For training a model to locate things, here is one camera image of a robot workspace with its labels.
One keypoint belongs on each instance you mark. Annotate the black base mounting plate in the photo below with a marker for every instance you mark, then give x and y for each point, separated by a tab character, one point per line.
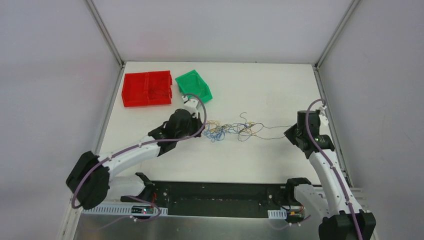
228	200

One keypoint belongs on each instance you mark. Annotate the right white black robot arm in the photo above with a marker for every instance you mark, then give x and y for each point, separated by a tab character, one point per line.
340	215

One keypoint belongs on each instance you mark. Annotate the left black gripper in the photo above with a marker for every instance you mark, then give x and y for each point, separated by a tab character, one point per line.
196	122

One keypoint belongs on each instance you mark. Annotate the left circuit board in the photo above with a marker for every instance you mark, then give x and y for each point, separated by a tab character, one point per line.
140	210

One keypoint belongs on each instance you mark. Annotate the right circuit board connector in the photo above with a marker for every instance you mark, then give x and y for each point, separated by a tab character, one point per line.
295	217

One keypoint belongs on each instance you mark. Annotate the red plastic bin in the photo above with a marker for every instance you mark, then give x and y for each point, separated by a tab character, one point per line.
142	89

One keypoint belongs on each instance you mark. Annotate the aluminium frame rail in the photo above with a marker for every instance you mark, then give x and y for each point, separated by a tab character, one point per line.
121	197

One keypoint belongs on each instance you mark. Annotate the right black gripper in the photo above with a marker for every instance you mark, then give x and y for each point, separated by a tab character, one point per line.
291	135

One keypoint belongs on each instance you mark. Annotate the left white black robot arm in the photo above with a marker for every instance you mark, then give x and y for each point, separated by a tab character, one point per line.
90	180

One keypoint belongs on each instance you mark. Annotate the green plastic bin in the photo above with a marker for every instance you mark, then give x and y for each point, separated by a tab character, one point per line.
191	82

